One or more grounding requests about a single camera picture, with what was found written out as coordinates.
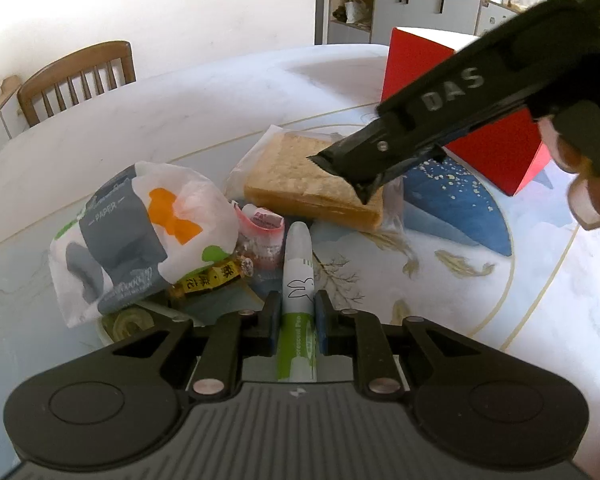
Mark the tan cracker pack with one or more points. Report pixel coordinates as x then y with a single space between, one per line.
284 180

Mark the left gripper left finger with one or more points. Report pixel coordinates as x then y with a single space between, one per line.
222 348

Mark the brown wooden chair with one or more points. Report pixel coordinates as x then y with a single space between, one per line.
75 79

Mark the green white marker pen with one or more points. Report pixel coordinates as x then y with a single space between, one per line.
297 346

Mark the white tote bag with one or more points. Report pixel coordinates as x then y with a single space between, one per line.
356 11

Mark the pink small packet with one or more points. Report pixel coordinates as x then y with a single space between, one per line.
260 236

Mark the patterned tissue paper pack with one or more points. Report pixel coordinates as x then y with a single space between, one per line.
142 231

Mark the white cabinet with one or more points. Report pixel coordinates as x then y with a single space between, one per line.
430 0

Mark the person right hand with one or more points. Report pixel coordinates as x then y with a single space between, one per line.
583 195

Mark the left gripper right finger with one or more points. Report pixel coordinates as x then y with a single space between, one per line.
360 336

